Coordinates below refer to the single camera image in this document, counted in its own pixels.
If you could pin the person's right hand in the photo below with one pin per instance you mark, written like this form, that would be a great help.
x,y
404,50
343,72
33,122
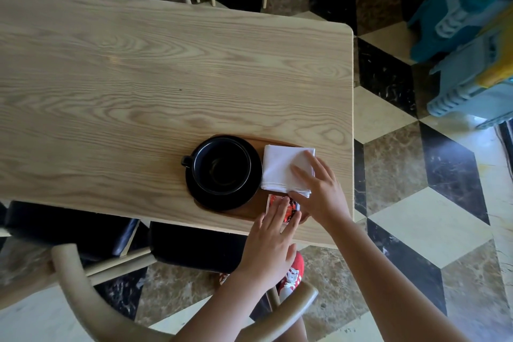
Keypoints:
x,y
326,201

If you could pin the person's left hand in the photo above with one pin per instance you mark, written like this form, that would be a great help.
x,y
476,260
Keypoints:
x,y
268,257

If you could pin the brown wooden tray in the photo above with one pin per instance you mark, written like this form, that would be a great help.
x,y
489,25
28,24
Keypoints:
x,y
252,213

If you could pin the white cloth napkin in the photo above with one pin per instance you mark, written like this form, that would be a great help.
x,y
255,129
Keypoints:
x,y
278,169

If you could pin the black saucer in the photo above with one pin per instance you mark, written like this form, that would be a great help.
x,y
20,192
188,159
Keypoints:
x,y
224,201

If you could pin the black cup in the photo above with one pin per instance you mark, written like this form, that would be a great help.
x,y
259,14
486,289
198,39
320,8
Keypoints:
x,y
220,165

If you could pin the person's right forearm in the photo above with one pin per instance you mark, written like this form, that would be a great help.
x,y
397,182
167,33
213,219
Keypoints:
x,y
392,293

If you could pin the person's right red shoe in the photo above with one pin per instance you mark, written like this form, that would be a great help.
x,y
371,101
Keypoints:
x,y
294,271

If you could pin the person's red shoe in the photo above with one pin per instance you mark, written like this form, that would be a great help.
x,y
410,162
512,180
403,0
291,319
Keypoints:
x,y
223,278
294,271

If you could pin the person's right white sock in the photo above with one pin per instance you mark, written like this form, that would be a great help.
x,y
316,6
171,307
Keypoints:
x,y
286,293

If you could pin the person's left red shoe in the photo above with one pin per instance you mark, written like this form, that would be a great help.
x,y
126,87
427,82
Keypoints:
x,y
223,278

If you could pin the person's right leg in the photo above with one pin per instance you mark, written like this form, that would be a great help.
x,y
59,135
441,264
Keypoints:
x,y
294,331

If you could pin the glass sliding door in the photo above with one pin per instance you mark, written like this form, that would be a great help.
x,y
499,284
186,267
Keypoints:
x,y
507,145

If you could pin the yellow and blue stool stack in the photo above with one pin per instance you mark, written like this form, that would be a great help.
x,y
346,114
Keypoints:
x,y
481,85

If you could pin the light wooden table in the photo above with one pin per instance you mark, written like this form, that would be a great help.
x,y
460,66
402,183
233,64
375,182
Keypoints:
x,y
140,73

